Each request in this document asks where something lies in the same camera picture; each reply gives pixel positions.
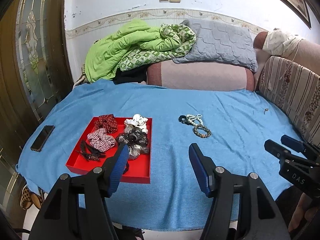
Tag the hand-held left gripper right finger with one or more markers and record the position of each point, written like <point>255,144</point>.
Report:
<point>200,170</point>

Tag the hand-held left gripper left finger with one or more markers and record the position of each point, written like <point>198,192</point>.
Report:
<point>118,170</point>

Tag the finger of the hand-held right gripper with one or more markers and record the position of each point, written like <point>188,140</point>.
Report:
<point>275,148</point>
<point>292,141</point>

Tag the red tray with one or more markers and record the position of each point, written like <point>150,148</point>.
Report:
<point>137,167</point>

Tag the black feather hair claw clip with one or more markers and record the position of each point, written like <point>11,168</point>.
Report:
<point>91,151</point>

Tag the red plaid scrunchie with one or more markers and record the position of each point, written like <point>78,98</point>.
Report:
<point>101,138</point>

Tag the black organza scrunchie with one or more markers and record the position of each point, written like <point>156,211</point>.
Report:
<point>136,137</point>

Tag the red polka dot scrunchie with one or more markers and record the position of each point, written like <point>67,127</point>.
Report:
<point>107,122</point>

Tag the white polka dot scrunchie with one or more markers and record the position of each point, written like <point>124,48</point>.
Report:
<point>137,121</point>

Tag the person's right hand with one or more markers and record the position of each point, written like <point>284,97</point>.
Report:
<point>306,217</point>

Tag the leopard print scrunchie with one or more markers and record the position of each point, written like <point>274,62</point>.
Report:
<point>202,133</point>

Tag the striped floral sofa cushion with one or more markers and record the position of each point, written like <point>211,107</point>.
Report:
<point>292,90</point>

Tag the blue blanket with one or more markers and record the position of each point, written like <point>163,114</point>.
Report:
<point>175,105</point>

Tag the black smartphone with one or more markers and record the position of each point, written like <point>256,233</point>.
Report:
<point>42,138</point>

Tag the brown checked slipper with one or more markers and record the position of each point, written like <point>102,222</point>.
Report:
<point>27,197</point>
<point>40,201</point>

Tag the pink bolster cushion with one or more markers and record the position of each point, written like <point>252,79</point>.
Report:
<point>200,76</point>

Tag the white cloth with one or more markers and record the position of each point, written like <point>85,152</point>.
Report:
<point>277,41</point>

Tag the grey quilted pillow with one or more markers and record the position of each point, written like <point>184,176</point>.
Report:
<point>220,42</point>

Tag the green quilt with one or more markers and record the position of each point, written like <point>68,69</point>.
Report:
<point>120,47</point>

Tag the wooden stained glass door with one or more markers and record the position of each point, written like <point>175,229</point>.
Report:
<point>30,67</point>

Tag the large framed picture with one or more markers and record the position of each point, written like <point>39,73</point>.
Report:
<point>295,2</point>

